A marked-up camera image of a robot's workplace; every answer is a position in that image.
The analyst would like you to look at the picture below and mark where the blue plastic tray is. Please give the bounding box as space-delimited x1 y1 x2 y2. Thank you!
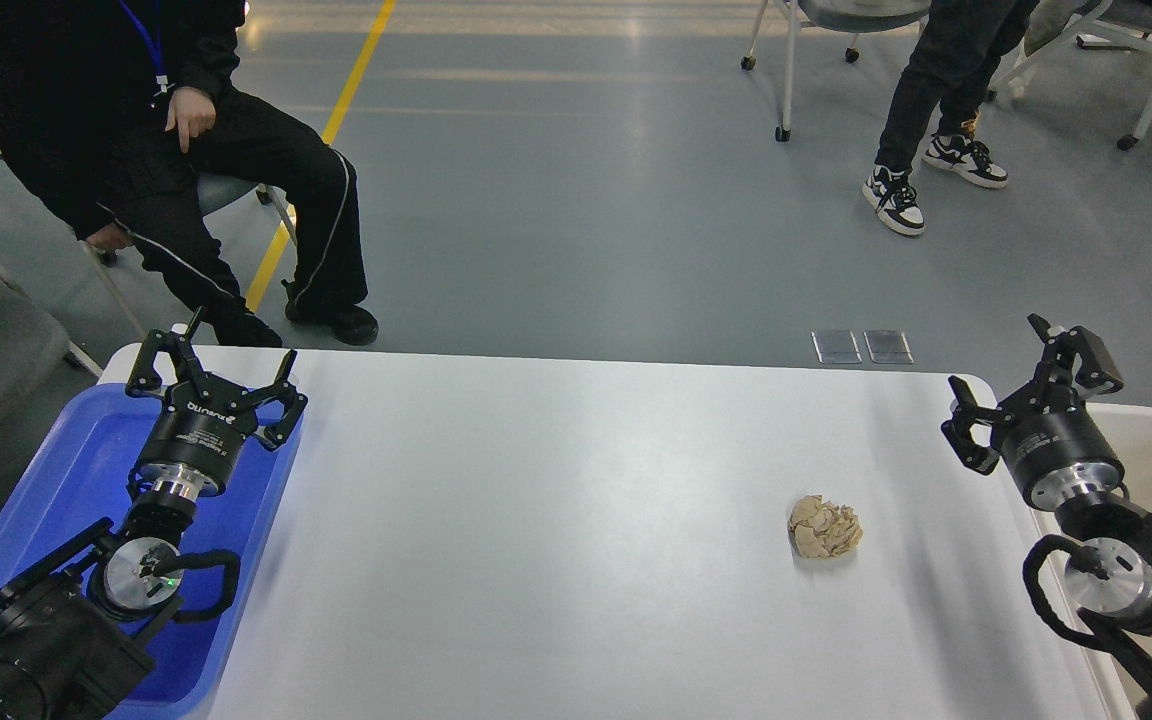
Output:
0 384 302 719

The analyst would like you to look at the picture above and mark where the chair under seated person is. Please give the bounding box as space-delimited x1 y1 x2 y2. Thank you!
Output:
76 172 297 341

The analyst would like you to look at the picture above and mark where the person with black-white sneakers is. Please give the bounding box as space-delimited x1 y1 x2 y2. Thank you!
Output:
861 1 1037 237

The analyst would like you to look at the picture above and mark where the metal floor plate left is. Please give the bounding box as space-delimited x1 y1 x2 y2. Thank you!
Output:
812 329 861 365

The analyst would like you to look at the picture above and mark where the grey chair far right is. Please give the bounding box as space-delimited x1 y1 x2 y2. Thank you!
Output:
986 1 1152 151

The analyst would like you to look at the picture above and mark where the crumpled beige paper ball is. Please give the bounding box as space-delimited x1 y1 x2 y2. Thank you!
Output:
787 495 864 560

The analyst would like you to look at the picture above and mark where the metal floor plate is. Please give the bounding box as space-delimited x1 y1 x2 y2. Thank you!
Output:
863 331 915 365
812 329 861 365

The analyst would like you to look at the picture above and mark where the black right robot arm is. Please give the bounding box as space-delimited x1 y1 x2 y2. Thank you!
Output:
941 314 1152 719

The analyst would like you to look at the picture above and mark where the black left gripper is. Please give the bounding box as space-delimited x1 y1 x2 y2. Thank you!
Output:
126 306 308 497

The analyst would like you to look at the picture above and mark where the metal floor plate right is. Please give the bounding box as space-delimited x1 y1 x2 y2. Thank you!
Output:
863 331 915 365

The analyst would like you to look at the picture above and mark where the seated person in black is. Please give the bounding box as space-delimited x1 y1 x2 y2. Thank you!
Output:
0 1 379 347

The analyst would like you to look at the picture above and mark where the grey wheeled chair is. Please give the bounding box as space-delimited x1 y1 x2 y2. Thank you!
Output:
740 1 931 143

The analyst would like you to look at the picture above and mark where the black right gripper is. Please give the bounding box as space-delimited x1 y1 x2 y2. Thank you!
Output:
941 314 1126 511

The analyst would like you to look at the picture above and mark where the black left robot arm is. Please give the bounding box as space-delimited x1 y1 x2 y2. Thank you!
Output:
0 318 308 719

